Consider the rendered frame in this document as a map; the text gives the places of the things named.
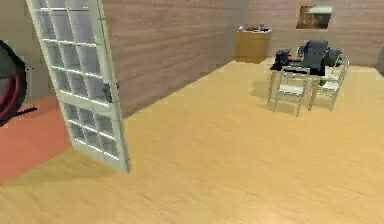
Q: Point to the light wooden cupboard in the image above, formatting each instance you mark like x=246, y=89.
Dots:
x=252, y=46

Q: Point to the black top dining table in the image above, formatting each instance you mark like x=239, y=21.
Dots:
x=283, y=68

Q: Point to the white chair pale seat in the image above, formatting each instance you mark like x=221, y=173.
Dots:
x=331, y=83
x=291, y=90

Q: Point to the red item on cupboard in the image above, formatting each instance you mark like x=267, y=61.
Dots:
x=252, y=28

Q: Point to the small black box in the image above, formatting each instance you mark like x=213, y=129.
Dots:
x=282, y=56

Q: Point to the white glass-paned room door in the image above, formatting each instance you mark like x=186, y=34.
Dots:
x=87, y=83

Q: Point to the dark grey round object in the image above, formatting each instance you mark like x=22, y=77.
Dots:
x=333, y=56

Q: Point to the framed wall picture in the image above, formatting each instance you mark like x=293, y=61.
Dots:
x=314, y=17

